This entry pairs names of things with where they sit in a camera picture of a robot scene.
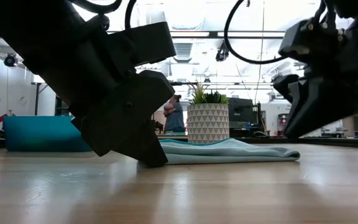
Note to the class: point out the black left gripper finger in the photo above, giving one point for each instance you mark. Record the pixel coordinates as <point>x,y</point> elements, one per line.
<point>141,146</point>
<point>163,155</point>

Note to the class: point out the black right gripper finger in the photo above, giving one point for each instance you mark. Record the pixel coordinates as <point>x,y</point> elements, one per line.
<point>286,87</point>
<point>319,105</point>

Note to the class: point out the light blue teal-edged towel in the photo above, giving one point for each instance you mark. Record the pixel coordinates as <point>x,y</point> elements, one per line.
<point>228,152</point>

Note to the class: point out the black background robot arm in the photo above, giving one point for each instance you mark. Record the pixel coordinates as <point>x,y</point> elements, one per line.
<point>158,126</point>

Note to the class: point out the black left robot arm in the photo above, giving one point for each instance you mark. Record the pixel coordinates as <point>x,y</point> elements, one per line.
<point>26,31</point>

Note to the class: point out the red storage shelf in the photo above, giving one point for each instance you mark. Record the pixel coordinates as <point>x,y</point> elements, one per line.
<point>281,124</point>

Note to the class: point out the person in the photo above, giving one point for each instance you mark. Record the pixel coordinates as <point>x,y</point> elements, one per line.
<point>174,118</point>

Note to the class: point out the black background equipment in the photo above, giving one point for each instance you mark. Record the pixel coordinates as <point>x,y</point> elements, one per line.
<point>242,112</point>

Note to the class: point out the succulent in patterned pot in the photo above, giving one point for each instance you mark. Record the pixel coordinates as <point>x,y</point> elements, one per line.
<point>208,121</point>

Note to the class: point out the black ceiling spotlight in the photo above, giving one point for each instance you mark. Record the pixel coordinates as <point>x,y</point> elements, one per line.
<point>222,51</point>
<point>10,60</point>

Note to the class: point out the teal plastic bin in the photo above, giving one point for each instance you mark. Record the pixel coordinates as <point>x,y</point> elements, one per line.
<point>42,133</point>

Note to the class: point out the black floor stand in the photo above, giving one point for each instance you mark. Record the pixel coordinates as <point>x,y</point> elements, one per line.
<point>36,99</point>

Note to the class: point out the black aluminium table frame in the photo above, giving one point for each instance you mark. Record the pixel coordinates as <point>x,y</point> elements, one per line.
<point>337,142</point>

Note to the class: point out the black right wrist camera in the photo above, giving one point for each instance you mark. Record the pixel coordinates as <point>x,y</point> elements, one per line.
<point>309,40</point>

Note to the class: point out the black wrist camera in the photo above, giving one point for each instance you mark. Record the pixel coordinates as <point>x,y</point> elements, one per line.
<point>148,43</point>
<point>309,40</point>

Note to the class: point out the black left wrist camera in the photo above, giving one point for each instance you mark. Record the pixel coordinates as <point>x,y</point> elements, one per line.
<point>148,43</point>

